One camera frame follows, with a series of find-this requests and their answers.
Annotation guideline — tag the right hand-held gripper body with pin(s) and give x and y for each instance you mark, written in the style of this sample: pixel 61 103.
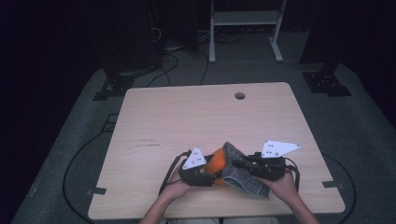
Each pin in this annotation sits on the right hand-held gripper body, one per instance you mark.
pixel 267 168

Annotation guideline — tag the black stand base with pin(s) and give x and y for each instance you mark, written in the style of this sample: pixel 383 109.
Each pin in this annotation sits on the black stand base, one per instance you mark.
pixel 327 83
pixel 120 84

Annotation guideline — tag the person's right hand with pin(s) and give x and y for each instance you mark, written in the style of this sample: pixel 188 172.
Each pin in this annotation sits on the person's right hand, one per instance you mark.
pixel 285 188

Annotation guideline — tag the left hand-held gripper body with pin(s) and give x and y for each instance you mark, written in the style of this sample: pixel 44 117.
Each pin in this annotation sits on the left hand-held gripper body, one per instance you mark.
pixel 194 174

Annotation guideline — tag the orange plush toy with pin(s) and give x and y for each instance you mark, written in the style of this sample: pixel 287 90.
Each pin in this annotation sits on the orange plush toy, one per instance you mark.
pixel 218 161

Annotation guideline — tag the grey tape strip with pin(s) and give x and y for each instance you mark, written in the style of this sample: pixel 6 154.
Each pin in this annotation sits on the grey tape strip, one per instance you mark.
pixel 97 191
pixel 332 184

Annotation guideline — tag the grey fluffy towel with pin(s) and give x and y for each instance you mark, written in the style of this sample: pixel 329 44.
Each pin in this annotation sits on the grey fluffy towel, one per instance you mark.
pixel 243 183

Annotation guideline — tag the white metal stand frame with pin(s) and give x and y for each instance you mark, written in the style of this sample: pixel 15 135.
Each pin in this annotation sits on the white metal stand frame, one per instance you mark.
pixel 243 18

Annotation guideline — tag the person's left hand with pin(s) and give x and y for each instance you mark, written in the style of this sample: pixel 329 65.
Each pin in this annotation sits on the person's left hand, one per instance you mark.
pixel 174 189

